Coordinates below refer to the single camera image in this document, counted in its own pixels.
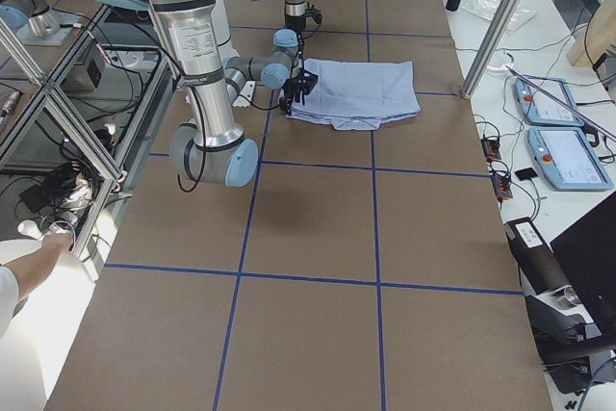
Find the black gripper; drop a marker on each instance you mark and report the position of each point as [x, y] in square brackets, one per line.
[293, 89]
[294, 22]

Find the light blue striped shirt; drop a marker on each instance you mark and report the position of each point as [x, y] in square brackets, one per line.
[358, 96]

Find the upper blue teach pendant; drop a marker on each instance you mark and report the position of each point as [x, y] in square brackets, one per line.
[549, 107]

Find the blue teach pendant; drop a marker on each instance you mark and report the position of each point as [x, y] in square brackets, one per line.
[549, 107]
[566, 160]

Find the grabber stick green tip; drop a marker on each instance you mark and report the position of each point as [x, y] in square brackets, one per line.
[592, 126]

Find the lower blue teach pendant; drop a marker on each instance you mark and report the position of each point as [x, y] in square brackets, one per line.
[566, 160]

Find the standing person white shirt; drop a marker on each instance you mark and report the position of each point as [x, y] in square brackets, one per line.
[21, 276]

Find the white plastic chair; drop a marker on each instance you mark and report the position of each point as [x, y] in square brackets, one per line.
[38, 339]

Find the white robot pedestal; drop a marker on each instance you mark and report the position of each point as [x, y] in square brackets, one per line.
[231, 45]

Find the aluminium frame post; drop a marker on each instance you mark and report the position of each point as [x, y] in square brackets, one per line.
[488, 46]

